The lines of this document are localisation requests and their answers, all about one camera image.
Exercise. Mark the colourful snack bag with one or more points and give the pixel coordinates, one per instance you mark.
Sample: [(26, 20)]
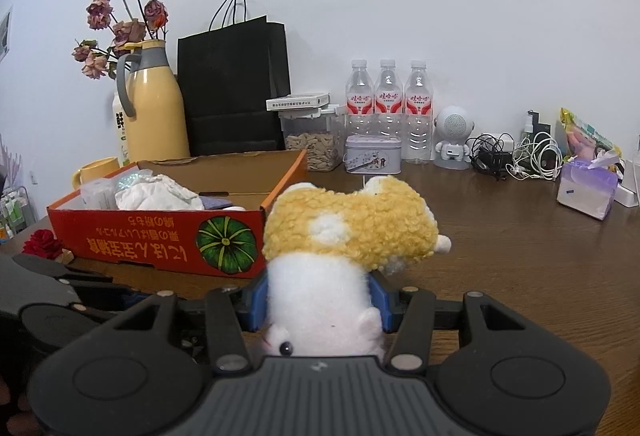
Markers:
[(587, 136)]

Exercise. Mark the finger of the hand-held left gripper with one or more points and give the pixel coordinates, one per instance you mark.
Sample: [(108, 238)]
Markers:
[(92, 277), (117, 302)]

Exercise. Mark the purple woven cloth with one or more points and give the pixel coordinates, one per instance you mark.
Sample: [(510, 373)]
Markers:
[(217, 203)]

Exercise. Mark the white milk carton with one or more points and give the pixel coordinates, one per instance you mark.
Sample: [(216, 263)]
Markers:
[(120, 131)]

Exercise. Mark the dried pink rose bouquet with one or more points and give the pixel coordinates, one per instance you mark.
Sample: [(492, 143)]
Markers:
[(120, 16)]

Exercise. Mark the purple tissue pack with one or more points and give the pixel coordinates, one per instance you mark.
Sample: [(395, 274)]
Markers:
[(587, 191)]

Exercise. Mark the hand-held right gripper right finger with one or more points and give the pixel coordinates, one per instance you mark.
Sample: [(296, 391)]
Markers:
[(380, 301)]

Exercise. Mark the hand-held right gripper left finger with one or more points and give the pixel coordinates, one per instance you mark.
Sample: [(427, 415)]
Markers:
[(256, 308)]

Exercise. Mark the yellow mug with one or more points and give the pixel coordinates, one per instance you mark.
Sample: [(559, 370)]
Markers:
[(95, 174)]

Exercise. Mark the white robot speaker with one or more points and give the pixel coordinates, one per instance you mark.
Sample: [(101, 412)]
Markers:
[(452, 131)]

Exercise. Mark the white crumpled cloth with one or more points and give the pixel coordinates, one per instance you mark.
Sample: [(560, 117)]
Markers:
[(160, 196)]

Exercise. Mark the red cardboard box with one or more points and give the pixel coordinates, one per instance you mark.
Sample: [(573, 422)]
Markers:
[(145, 241)]

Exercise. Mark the clear container of nuts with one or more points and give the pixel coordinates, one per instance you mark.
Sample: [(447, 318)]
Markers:
[(315, 146)]

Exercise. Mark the wall poster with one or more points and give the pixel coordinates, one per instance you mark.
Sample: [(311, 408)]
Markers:
[(5, 34)]

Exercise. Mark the person's left hand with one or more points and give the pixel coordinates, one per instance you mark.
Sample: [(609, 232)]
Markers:
[(15, 403)]

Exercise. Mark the translucent white plastic container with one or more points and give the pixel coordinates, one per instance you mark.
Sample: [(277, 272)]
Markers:
[(97, 195)]

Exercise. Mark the black paper bag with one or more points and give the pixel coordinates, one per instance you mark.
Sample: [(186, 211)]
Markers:
[(232, 86)]

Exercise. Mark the yellow white plush hamster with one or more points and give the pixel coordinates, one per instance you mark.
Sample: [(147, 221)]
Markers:
[(345, 226)]

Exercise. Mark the flat white box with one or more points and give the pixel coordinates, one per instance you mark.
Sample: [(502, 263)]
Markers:
[(297, 102)]

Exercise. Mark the white power strip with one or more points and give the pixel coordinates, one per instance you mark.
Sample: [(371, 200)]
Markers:
[(629, 181)]

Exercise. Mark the purple coral wall sticker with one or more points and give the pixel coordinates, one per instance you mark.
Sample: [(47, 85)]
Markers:
[(10, 161)]

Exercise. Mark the metal storage rack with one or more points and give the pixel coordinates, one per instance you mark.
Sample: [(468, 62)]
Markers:
[(12, 216)]

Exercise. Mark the grey tin box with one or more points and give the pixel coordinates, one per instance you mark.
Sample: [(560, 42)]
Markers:
[(372, 156)]

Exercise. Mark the red artificial rose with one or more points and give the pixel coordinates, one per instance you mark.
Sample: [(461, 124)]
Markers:
[(42, 245)]

